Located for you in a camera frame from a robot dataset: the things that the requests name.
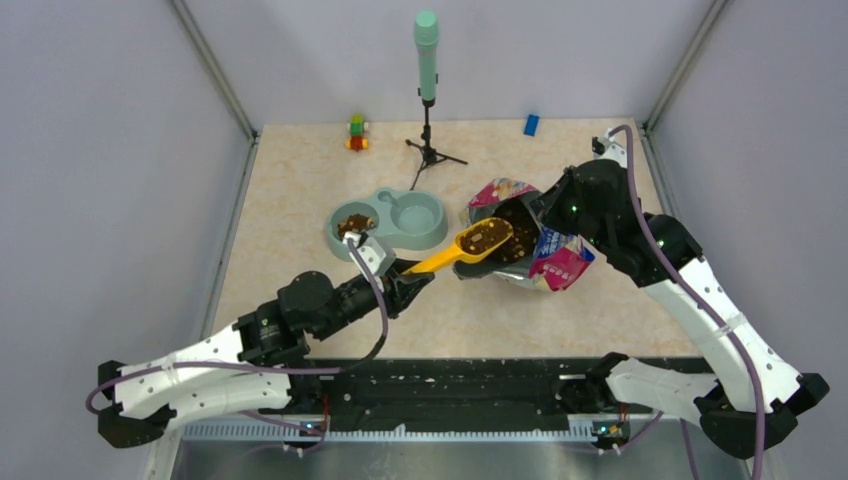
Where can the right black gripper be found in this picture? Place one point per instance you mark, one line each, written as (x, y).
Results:
(547, 205)

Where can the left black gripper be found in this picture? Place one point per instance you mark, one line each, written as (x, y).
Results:
(401, 288)

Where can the cat food bag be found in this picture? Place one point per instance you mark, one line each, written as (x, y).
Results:
(535, 257)

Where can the yellow plastic scoop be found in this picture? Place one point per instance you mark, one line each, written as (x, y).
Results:
(470, 246)

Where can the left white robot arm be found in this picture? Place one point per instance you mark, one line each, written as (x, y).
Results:
(257, 363)

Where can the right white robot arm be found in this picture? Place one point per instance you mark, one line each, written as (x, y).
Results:
(751, 399)

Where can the green double pet bowl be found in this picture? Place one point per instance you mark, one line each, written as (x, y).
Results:
(411, 220)

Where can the blue block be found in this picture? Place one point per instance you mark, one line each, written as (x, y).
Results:
(531, 125)

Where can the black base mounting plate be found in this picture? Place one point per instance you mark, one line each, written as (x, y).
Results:
(496, 395)

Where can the black tripod microphone stand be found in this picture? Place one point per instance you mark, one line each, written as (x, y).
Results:
(430, 156)

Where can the colourful toy block figure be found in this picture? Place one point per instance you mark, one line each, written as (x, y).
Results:
(357, 129)

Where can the green microphone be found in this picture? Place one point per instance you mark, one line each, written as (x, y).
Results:
(426, 34)

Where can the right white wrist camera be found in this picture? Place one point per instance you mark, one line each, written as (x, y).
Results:
(606, 148)

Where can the grey cable duct strip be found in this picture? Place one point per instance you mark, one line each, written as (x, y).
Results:
(245, 430)

